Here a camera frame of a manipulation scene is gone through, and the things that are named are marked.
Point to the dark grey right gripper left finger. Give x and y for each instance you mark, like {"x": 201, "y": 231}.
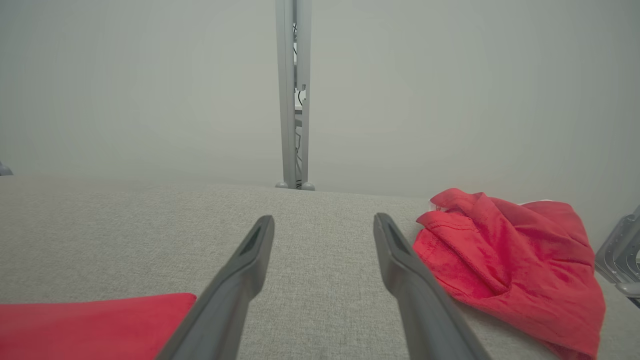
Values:
{"x": 215, "y": 325}

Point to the grey metal partition post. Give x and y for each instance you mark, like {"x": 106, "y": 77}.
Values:
{"x": 286, "y": 75}

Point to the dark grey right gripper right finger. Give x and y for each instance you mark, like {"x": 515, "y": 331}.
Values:
{"x": 435, "y": 330}

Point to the grey perforated metal frame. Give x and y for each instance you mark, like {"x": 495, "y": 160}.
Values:
{"x": 620, "y": 250}

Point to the red shorts with white hem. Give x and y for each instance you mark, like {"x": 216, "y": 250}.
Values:
{"x": 510, "y": 260}

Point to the red Bulls jersey white sleeves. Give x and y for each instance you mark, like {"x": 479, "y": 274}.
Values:
{"x": 90, "y": 330}

